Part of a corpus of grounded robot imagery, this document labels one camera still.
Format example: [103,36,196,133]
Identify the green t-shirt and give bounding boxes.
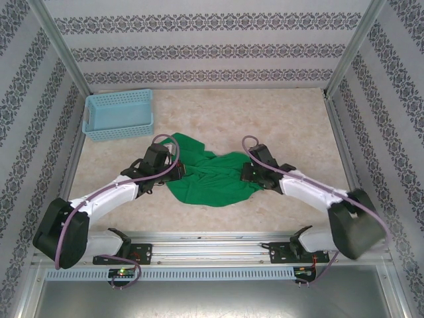
[164,132,266,209]

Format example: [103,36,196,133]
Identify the light blue plastic basket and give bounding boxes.
[81,88,155,142]

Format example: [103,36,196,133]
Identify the small circuit board green light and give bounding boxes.
[108,268,136,278]

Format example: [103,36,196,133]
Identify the grey metal sheet panel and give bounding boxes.
[15,260,410,318]

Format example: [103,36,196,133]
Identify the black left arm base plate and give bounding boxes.
[92,243,153,266]

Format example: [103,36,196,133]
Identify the aluminium table side rail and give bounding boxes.
[44,94,92,241]
[323,89,378,239]

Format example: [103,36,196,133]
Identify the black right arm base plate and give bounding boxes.
[268,240,329,265]

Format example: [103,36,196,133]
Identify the long aluminium mounting rail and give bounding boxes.
[31,231,388,268]

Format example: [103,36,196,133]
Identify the grey slotted cable duct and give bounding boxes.
[44,266,296,282]

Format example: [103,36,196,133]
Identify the aluminium frame post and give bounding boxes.
[28,0,92,95]
[324,0,397,95]

